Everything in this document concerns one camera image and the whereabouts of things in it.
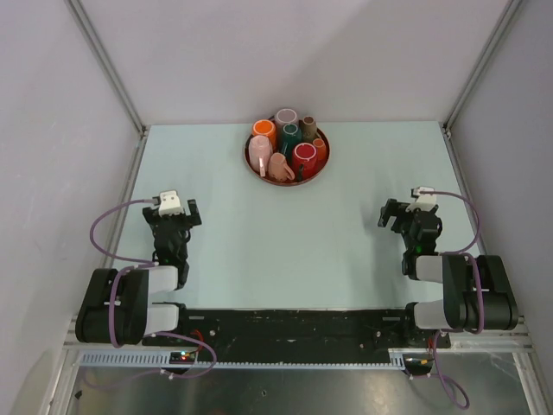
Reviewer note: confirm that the small orange cup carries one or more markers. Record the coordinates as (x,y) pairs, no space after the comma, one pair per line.
(321,149)

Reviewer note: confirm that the small salmon pink mug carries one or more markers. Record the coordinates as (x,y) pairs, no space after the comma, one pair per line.
(279,170)

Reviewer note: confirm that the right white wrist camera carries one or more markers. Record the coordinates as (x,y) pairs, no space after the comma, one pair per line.
(425,199)

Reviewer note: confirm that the red mug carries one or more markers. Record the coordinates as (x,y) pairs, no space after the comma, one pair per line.
(304,161)

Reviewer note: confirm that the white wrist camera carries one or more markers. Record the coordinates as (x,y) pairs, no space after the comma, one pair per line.
(169,203)
(425,199)

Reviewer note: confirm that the large pale pink mug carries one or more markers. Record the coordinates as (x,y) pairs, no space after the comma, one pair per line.
(259,152)

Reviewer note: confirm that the brown textured cup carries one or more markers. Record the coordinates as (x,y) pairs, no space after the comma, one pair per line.
(309,128)

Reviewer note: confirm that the grey cable duct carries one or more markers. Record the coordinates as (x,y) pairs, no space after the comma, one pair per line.
(162,359)

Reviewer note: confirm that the dark green mug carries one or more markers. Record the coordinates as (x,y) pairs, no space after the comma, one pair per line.
(290,137)

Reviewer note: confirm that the orange mug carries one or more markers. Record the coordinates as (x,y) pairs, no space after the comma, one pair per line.
(267,128)

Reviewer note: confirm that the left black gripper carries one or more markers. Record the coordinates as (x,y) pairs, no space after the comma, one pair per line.
(152,215)

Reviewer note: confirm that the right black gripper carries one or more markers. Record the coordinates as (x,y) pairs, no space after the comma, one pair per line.
(390,209)

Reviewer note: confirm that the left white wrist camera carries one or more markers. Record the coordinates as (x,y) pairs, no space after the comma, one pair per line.
(169,203)

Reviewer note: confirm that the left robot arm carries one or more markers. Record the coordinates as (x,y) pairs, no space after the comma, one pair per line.
(116,308)

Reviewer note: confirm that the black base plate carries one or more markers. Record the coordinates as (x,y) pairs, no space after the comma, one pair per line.
(298,336)

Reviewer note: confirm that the round red tray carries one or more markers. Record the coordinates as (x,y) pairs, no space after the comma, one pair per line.
(319,167)

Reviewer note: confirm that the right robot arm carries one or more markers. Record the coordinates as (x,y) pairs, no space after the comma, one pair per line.
(476,293)

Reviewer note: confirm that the lilac mug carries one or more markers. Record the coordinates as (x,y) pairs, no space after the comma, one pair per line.
(284,117)

